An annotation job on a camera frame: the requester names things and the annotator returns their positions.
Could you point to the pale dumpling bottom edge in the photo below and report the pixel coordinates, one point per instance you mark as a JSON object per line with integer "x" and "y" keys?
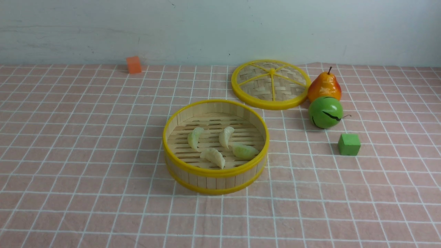
{"x": 225, "y": 135}

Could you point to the pale green dumpling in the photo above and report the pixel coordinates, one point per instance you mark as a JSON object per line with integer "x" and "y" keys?
{"x": 244, "y": 152}

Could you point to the bamboo steamer tray yellow rim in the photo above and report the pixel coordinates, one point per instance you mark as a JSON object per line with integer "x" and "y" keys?
{"x": 188, "y": 169}

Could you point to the woven steamer lid yellow rim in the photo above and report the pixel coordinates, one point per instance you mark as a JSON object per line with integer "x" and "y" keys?
{"x": 270, "y": 84}

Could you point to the orange foam cube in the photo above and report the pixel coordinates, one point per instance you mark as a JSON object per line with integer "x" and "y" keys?
{"x": 133, "y": 65}

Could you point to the green toy apple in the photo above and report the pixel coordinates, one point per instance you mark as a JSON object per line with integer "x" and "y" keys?
{"x": 326, "y": 112}

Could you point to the orange yellow toy pear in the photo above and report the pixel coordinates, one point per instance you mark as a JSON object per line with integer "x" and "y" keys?
{"x": 325, "y": 85}

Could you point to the green foam cube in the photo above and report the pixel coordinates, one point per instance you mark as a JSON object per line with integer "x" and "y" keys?
{"x": 349, "y": 144}

